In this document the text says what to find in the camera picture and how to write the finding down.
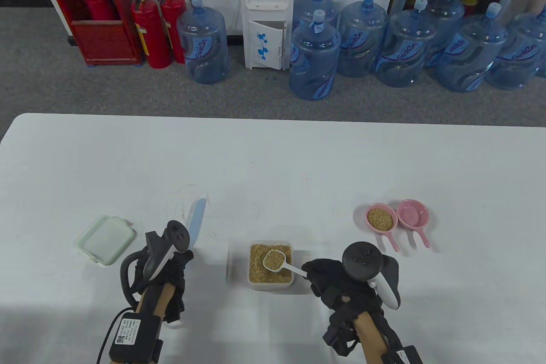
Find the person's right hand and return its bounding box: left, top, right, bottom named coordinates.
left=302, top=259, right=401, bottom=356

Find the person's left hand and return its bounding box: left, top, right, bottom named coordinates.
left=136, top=251, right=195, bottom=324

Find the white coffee spoon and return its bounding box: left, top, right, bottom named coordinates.
left=262, top=250, right=309, bottom=277

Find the light blue knife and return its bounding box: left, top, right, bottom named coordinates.
left=185, top=198, right=207, bottom=250

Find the clear plastic container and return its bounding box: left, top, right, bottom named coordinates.
left=247, top=240, right=296, bottom=291

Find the white sesame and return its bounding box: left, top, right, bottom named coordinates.
left=250, top=244, right=293, bottom=283

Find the clear green-rimmed container lid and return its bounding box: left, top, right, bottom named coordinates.
left=77, top=215, right=137, bottom=266

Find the small white sesame portion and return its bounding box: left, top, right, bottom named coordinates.
left=368, top=208, right=394, bottom=231

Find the person's right forearm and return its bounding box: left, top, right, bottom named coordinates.
left=356, top=312, right=388, bottom=364

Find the person's left forearm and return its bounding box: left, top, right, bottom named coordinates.
left=136, top=285, right=175, bottom=318

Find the black white right hand controller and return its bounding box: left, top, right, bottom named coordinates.
left=342, top=242, right=401, bottom=309

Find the row of blue water jugs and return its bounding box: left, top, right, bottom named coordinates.
left=176, top=0, right=546, bottom=101

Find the red fire extinguisher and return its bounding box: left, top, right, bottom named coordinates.
left=83, top=0, right=116, bottom=21
left=130, top=0, right=172, bottom=69
left=159, top=0, right=191, bottom=64

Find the red fire extinguisher cabinet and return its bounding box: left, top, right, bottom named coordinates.
left=41, top=0, right=142, bottom=67

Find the pink dish with handle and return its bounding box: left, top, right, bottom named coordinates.
left=365, top=204, right=401, bottom=253
left=397, top=199, right=431, bottom=248

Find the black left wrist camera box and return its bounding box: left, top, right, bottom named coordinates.
left=109, top=313, right=164, bottom=364

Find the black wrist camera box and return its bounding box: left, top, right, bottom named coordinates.
left=384, top=346, right=424, bottom=364
left=109, top=313, right=164, bottom=364

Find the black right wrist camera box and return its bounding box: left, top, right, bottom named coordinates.
left=384, top=346, right=424, bottom=364

